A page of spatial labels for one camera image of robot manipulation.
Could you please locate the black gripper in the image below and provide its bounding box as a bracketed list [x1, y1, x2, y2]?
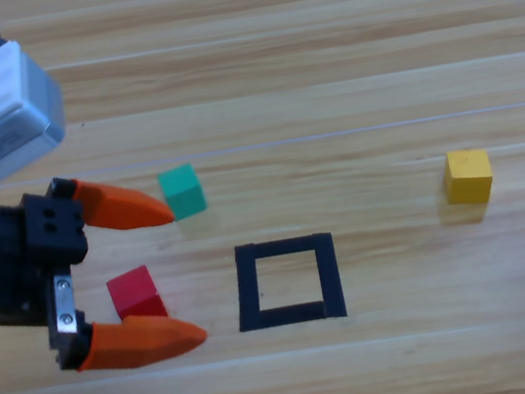
[0, 157, 213, 391]

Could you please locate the red wooden block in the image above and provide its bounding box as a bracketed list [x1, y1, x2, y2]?
[104, 262, 170, 327]

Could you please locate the green wooden block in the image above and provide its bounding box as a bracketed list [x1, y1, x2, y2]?
[155, 161, 210, 224]

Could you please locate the yellow wooden block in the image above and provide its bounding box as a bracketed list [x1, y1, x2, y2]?
[438, 145, 498, 209]

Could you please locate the black tape square outline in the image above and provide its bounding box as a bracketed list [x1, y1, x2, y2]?
[225, 230, 349, 336]

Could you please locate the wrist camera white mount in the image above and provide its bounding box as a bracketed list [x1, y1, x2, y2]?
[0, 34, 84, 235]

